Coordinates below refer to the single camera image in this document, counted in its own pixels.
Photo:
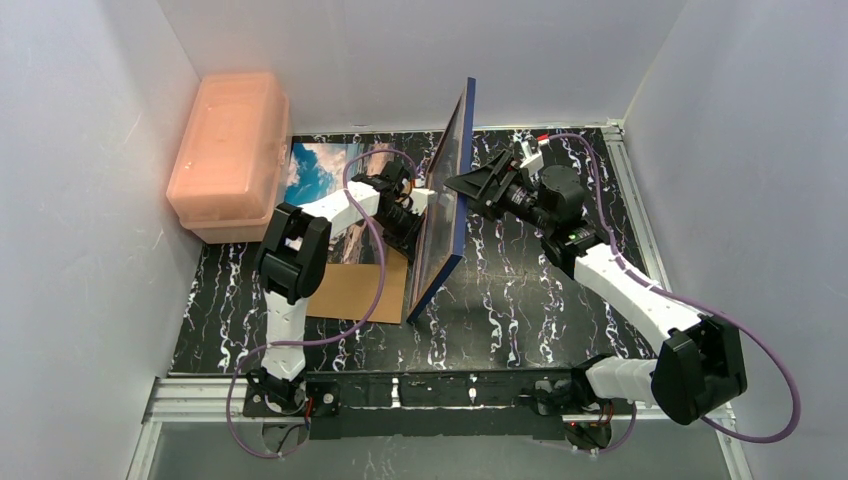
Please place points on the brown fibreboard backing board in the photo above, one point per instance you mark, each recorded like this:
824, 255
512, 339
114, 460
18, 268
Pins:
348, 290

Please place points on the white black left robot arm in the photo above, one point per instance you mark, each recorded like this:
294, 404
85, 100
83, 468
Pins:
295, 273

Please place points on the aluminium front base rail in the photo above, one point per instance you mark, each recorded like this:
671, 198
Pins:
194, 428

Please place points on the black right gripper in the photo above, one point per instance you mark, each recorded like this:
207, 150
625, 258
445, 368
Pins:
493, 183

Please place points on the wooden picture frame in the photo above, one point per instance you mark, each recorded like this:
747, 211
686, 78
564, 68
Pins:
468, 94

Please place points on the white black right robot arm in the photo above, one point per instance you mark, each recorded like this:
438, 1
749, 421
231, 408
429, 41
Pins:
699, 365

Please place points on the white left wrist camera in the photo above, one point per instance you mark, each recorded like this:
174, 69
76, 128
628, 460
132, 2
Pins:
421, 198

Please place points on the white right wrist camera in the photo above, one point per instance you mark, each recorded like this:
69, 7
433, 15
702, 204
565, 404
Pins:
532, 156

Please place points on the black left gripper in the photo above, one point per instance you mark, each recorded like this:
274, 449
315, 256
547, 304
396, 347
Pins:
411, 218

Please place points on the beach landscape photo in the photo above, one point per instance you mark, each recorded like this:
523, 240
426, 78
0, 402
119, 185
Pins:
315, 170

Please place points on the clear acrylic sheet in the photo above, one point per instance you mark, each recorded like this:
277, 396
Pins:
436, 242

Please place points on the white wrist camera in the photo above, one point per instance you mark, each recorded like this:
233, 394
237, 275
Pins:
532, 156
421, 198

